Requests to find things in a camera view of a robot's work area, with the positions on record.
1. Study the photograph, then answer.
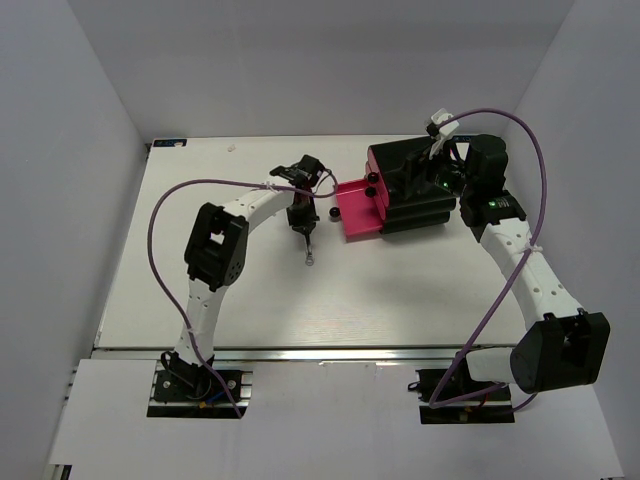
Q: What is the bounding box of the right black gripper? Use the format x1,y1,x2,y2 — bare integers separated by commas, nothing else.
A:
382,136,476,200

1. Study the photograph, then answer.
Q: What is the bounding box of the black drawer cabinet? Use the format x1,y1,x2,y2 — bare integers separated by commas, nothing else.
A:
368,136,457,235

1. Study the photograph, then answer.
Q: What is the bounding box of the silver combination wrench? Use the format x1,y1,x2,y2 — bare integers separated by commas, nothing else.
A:
303,232,315,266

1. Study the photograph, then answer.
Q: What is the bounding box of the pink bottom drawer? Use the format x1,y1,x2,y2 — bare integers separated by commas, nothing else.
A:
335,178,383,241

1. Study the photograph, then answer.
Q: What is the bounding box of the pink drawer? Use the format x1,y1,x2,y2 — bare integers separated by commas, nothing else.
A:
335,178,383,241
365,171,389,221
365,148,389,203

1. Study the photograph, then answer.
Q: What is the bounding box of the pink top drawer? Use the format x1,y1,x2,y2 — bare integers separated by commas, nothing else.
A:
365,148,389,203

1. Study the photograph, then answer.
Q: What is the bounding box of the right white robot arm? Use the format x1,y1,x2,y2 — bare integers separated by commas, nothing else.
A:
400,109,611,409

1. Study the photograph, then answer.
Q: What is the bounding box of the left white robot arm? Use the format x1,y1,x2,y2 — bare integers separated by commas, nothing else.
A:
161,155,329,399

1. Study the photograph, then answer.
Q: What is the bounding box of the blue corner label left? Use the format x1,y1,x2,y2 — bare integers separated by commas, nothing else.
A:
152,138,187,148

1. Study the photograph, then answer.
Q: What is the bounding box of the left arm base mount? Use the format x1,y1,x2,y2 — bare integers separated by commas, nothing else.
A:
147,367,253,420

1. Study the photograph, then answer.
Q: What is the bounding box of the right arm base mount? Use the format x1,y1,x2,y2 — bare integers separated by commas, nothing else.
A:
407,369,515,425

